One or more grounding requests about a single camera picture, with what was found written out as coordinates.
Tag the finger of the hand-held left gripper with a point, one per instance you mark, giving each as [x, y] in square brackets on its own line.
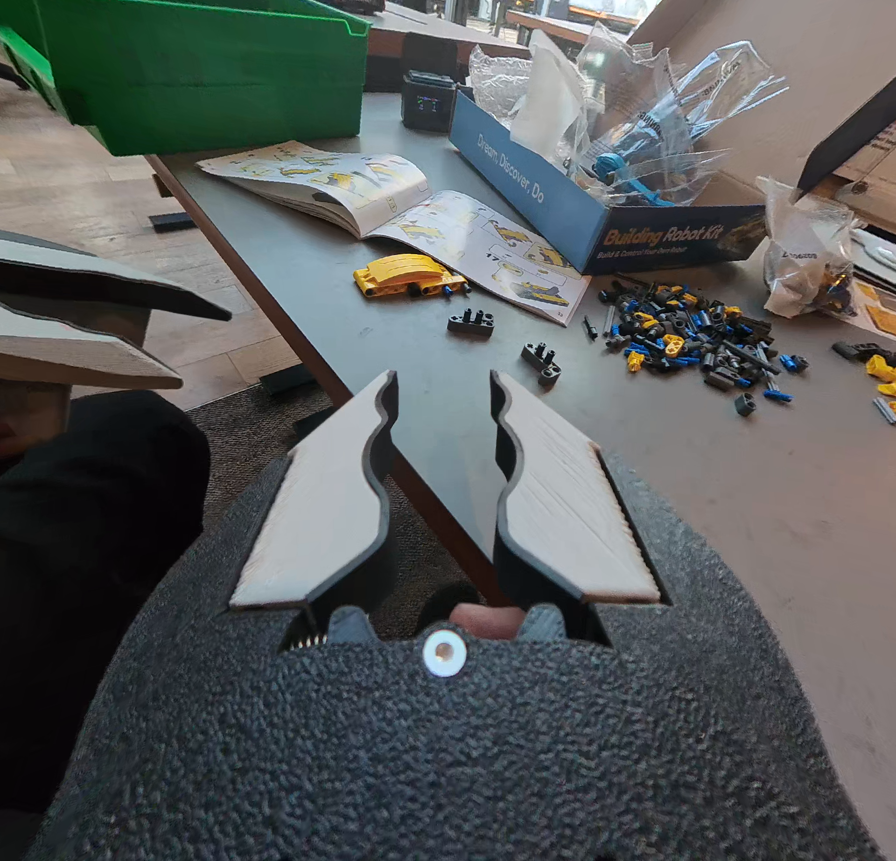
[105, 273]
[84, 357]

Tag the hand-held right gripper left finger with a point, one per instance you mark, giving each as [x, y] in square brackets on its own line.
[322, 518]

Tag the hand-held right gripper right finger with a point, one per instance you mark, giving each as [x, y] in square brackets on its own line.
[574, 518]

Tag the light grey angled beam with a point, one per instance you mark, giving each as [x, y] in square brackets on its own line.
[470, 324]

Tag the yellow beam assembly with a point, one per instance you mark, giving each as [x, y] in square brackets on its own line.
[406, 273]

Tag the grey desk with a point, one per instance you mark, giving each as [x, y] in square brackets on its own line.
[700, 490]

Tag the person's right hand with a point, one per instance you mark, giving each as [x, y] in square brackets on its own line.
[486, 620]

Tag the dark grey angled beam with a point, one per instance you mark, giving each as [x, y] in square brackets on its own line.
[542, 364]

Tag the person's black trousers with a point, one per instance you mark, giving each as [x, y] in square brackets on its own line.
[84, 525]

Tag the yellow connector piece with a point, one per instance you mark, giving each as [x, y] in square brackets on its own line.
[633, 361]

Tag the light grey ribbed axle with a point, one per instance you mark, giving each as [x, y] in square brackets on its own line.
[609, 320]

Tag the pile of mixed building pieces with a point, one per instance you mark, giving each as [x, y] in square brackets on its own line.
[700, 336]

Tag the green plastic bin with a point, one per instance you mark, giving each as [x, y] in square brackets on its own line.
[210, 70]

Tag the building instruction booklet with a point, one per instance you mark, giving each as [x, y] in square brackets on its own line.
[420, 210]

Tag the cluster of yellow black parts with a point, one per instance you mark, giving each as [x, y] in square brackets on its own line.
[878, 368]

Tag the blue kit box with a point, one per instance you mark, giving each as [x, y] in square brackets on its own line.
[532, 175]

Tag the blue curved plastic part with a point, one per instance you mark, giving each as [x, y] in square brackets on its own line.
[630, 175]

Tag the small black device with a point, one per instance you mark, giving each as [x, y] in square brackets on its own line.
[427, 102]

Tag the small yellow picture leaflet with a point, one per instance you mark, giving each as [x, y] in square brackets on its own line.
[875, 308]

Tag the white moulded tray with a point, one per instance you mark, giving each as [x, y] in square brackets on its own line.
[878, 249]

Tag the long grey table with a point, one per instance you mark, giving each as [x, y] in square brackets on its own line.
[434, 25]

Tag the white paper sheet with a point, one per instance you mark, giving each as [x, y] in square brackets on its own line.
[546, 98]

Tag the clear bag of kit parts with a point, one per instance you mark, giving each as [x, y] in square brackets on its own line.
[672, 105]

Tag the printed building blocks sheet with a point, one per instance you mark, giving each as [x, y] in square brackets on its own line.
[871, 175]

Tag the cardboard box lid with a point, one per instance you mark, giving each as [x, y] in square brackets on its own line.
[805, 35]

